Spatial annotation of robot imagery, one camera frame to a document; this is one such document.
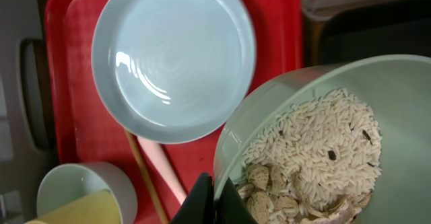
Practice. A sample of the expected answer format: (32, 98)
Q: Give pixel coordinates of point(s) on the black rectangular food tray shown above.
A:
(399, 27)

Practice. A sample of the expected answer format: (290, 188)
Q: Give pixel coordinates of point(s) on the white plastic fork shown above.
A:
(156, 155)

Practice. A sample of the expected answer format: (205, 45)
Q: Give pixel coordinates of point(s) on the large light blue plate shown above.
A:
(173, 71)

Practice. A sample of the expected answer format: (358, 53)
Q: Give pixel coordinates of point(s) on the wooden chopstick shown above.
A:
(146, 178)

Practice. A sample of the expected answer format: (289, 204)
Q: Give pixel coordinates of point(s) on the green bowl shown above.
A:
(396, 87)

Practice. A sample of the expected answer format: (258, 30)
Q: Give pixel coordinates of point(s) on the light blue bowl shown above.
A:
(68, 182)

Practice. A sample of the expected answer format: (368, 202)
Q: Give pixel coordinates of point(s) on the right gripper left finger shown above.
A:
(198, 205)

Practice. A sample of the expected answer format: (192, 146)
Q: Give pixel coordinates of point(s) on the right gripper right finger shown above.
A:
(230, 208)

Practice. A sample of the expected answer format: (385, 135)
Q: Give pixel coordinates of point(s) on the yellow plastic cup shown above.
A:
(97, 208)

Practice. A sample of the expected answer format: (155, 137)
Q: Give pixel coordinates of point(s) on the grey plastic dishwasher rack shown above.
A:
(26, 155)

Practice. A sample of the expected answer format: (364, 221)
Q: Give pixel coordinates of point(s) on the rice and peanut leftovers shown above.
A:
(318, 163)

